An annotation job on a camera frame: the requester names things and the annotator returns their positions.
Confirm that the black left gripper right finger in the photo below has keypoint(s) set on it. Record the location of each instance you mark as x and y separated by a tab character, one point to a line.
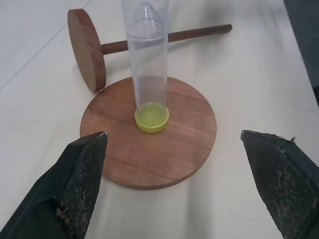
281	179

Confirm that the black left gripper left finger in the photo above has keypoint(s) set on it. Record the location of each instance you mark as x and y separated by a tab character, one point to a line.
62	189

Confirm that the wooden disc with peg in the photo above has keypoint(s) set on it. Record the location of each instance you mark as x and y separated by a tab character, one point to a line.
86	49

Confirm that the round wooden base disc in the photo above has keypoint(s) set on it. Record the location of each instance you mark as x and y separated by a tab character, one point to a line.
154	152

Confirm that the clear plastic tube yellow cap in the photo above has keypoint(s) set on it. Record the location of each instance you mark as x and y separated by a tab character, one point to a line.
149	74

